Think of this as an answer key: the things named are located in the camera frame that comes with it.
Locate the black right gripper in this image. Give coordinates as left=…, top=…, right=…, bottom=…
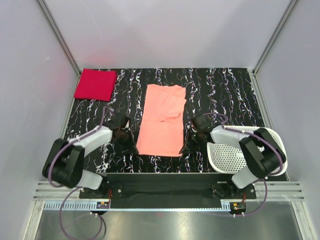
left=180, top=129, right=204, bottom=155

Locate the salmon pink t shirt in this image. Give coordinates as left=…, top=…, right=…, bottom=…
left=136, top=84, right=187, bottom=157

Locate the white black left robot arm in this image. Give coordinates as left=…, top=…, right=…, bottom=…
left=42, top=125, right=139, bottom=198

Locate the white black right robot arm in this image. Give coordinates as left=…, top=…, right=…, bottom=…
left=119, top=123, right=287, bottom=199

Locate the white perforated plastic basket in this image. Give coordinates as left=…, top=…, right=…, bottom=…
left=206, top=126, right=288, bottom=177

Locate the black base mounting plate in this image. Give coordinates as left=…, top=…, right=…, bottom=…
left=79, top=173, right=257, bottom=207

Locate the folded red t shirt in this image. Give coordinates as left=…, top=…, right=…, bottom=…
left=73, top=68, right=117, bottom=102

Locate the white slotted cable duct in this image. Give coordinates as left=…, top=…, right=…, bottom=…
left=43, top=201, right=232, bottom=213

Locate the left aluminium frame post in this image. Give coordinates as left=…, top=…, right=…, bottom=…
left=35, top=0, right=82, bottom=77

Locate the aluminium frame post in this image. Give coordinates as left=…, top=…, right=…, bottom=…
left=35, top=0, right=82, bottom=77
left=252, top=0, right=300, bottom=77

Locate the right aluminium frame post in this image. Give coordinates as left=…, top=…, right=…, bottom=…
left=252, top=0, right=300, bottom=77

